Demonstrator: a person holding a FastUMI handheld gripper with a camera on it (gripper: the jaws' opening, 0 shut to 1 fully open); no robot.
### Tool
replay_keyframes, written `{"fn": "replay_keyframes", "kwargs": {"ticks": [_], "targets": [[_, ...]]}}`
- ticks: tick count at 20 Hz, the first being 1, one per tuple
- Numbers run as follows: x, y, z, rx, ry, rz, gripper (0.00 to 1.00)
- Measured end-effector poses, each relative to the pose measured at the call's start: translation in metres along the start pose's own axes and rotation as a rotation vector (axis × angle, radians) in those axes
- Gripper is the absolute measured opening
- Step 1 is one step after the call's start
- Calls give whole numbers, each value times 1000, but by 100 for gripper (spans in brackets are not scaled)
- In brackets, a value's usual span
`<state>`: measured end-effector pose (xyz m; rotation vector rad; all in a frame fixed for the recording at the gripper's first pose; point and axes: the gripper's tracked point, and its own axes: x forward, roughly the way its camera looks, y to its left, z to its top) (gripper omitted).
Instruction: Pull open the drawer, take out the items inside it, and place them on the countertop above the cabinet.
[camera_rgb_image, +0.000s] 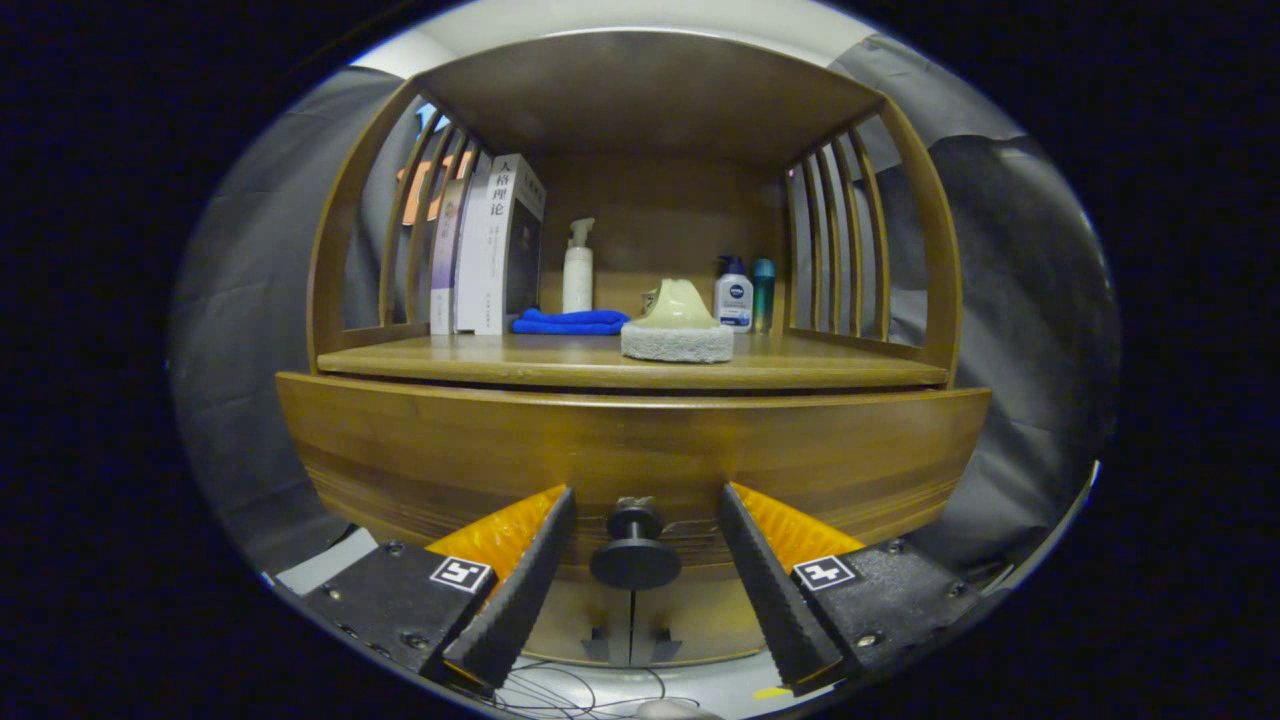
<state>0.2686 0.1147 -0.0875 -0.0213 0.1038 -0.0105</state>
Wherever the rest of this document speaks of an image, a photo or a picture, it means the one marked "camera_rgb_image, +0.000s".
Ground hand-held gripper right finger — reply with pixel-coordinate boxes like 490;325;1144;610
718;482;991;696

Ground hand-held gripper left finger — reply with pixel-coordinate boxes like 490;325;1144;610
298;485;578;696

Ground wooden drawer with black knob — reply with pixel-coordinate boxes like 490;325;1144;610
275;372;991;591

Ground green handled scrubbing sponge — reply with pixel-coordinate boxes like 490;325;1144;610
620;278;736;364

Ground wooden cabinet door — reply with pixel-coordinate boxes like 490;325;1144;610
522;570;634;666
633;570;776;666

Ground wooden countertop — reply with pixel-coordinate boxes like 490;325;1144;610
318;330;949;391

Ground wooden cabinet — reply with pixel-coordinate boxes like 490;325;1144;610
305;30;963;669

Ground blue folded cloth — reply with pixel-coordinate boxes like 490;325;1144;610
511;308;631;336

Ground white lotion bottle blue cap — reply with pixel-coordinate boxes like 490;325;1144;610
713;256;755;334

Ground teal slim bottle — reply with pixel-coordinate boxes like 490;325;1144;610
752;258;777;335

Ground white pump bottle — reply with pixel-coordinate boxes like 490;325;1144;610
562;218;596;314

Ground white book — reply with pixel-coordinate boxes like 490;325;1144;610
455;153;547;336

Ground purple book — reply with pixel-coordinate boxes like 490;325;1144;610
430;180;471;336

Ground black floor cables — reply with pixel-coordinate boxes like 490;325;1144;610
495;655;701;716

